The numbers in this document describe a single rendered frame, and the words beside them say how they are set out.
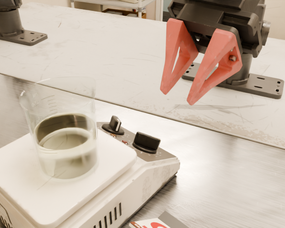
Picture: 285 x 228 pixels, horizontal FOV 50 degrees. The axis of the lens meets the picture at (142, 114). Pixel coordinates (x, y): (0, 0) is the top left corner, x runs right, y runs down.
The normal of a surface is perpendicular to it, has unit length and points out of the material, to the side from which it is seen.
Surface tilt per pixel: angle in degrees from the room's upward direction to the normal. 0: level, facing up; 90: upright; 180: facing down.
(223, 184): 0
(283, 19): 90
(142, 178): 90
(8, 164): 0
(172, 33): 61
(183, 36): 88
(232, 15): 130
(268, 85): 0
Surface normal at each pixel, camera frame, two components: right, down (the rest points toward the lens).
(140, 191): 0.76, 0.37
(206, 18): -0.40, -0.35
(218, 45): -0.56, -0.01
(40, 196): 0.00, -0.82
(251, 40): -0.49, 0.86
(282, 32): -0.42, 0.51
